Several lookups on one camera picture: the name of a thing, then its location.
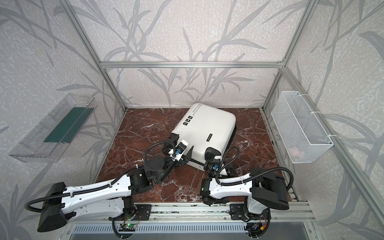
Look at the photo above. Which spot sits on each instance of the aluminium frame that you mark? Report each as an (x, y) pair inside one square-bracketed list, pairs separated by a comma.
[(372, 197)]

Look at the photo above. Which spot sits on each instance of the white hard-shell suitcase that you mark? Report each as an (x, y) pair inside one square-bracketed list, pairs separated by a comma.
[(207, 130)]

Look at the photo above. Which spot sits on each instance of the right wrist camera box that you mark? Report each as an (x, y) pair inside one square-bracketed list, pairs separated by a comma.
[(214, 164)]

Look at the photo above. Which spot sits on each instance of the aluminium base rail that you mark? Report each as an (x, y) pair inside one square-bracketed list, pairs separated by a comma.
[(160, 213)]

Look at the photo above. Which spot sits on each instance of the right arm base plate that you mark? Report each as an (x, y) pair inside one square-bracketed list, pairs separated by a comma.
[(240, 212)]

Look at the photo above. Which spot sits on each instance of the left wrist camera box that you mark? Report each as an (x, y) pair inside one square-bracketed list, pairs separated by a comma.
[(177, 154)]

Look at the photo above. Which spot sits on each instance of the right circuit board with wires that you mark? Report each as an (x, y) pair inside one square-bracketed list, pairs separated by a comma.
[(256, 228)]

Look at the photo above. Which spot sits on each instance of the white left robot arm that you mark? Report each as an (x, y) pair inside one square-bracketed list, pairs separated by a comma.
[(113, 198)]

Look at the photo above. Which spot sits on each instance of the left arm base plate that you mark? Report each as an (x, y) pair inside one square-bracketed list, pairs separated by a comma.
[(141, 213)]

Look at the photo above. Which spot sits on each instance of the clear plastic wall shelf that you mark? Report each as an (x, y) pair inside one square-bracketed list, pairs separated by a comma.
[(48, 141)]

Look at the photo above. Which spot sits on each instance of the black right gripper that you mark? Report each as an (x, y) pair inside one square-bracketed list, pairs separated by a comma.
[(213, 154)]

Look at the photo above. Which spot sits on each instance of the green circuit board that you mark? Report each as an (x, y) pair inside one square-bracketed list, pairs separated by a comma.
[(127, 227)]

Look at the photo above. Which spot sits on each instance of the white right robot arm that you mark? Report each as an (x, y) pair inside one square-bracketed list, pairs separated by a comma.
[(262, 189)]

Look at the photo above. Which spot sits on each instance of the pink object in basket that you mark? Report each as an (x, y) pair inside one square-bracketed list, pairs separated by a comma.
[(295, 153)]

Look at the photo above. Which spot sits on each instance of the white wire basket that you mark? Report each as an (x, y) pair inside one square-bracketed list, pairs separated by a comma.
[(299, 126)]

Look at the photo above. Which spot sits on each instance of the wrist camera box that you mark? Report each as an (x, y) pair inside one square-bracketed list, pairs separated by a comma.
[(214, 164), (177, 154)]

